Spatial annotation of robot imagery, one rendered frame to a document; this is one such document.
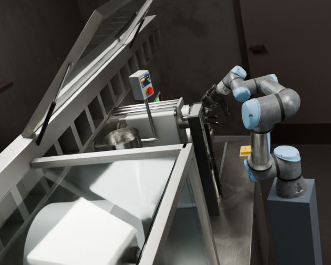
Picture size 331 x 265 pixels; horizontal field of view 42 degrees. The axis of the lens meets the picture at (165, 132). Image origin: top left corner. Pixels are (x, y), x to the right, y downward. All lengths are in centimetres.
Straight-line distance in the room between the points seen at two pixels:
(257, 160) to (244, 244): 38
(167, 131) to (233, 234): 56
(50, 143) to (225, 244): 88
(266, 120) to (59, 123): 81
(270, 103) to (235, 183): 72
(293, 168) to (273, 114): 45
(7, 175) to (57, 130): 34
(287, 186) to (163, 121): 68
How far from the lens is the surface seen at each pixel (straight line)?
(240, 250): 193
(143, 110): 202
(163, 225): 99
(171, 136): 201
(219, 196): 221
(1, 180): 139
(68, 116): 175
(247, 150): 257
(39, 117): 151
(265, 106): 172
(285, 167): 209
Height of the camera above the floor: 220
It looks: 25 degrees down
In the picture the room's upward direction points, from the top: 14 degrees counter-clockwise
